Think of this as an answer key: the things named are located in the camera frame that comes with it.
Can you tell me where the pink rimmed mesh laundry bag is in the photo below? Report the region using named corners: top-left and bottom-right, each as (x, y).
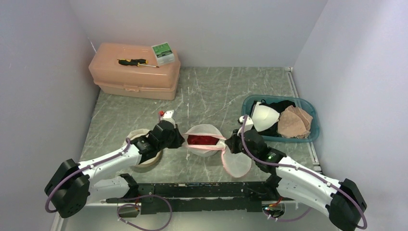
top-left (182, 124), bottom-right (252, 178)

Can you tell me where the red and navy bra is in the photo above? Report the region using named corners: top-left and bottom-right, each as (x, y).
top-left (187, 135), bottom-right (219, 146)

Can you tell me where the beige mesh laundry bag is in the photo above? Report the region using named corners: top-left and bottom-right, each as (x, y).
top-left (126, 128), bottom-right (164, 168)

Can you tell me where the white bra with black trim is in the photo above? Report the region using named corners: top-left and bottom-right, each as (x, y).
top-left (250, 101), bottom-right (280, 132)

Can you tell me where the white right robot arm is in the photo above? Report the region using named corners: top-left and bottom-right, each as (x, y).
top-left (225, 130), bottom-right (368, 231)

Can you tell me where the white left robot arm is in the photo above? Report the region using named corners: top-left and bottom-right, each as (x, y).
top-left (44, 120), bottom-right (185, 218)

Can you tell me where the black bra in basin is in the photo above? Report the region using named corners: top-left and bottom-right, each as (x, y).
top-left (258, 99), bottom-right (295, 137)

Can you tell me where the beige bra in basin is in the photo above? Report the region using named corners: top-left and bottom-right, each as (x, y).
top-left (277, 105), bottom-right (313, 139)

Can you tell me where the pink plastic storage box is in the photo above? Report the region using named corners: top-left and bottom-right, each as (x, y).
top-left (89, 43), bottom-right (181, 100)

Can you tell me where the teal plastic basin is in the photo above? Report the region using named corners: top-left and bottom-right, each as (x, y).
top-left (241, 94), bottom-right (320, 143)

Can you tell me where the black yellow screwdriver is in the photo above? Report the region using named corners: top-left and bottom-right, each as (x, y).
top-left (118, 59), bottom-right (159, 68)

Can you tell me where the small green white box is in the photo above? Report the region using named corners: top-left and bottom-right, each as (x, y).
top-left (151, 42), bottom-right (176, 66)

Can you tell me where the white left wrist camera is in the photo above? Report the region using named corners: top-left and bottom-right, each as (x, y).
top-left (159, 110), bottom-right (176, 126)

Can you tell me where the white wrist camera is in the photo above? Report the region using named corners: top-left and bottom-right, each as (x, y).
top-left (159, 110), bottom-right (176, 126)
top-left (238, 115), bottom-right (254, 132)

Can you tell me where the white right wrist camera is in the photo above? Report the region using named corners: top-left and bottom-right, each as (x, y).
top-left (238, 115), bottom-right (254, 132)

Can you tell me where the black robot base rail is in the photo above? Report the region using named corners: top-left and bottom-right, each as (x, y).
top-left (105, 181), bottom-right (295, 215)

